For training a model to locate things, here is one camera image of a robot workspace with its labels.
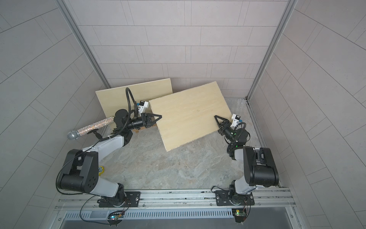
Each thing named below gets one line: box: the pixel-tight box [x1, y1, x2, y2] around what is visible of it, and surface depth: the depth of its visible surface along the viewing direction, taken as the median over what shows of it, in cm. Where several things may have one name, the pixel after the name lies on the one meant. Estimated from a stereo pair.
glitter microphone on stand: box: [66, 116, 115, 141], surface depth 74 cm
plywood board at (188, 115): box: [148, 81, 232, 152], surface depth 80 cm
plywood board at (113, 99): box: [95, 78, 173, 120], surface depth 84 cm
